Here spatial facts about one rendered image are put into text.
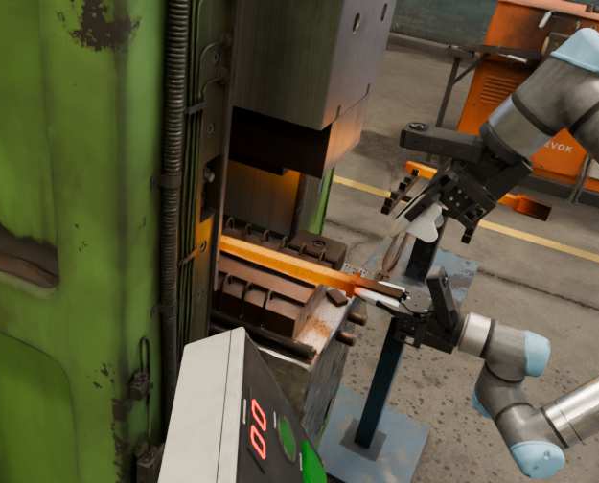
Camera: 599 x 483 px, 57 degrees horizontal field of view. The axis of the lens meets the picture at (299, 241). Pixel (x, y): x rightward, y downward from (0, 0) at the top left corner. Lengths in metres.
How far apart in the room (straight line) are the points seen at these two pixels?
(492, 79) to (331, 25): 3.78
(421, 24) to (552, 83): 7.95
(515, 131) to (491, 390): 0.55
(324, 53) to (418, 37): 7.91
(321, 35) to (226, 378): 0.45
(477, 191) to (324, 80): 0.25
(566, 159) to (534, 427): 3.73
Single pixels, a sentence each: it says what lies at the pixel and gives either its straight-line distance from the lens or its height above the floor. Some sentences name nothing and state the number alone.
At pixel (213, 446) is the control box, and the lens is 0.57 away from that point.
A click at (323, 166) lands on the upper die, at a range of 0.88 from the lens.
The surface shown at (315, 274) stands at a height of 1.02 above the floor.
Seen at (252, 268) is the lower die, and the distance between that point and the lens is 1.14.
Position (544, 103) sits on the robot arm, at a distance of 0.73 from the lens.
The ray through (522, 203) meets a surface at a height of 1.03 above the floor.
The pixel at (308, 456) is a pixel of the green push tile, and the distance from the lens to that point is 0.76.
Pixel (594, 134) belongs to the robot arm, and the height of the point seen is 1.47.
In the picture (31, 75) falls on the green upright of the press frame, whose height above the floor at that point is 1.41.
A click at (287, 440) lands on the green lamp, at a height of 1.09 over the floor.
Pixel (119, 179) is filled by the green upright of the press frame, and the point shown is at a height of 1.34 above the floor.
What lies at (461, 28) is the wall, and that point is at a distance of 8.58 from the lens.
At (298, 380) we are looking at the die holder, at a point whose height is 0.87.
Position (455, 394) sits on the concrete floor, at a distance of 2.48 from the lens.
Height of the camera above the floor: 1.64
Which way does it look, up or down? 31 degrees down
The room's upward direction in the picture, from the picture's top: 10 degrees clockwise
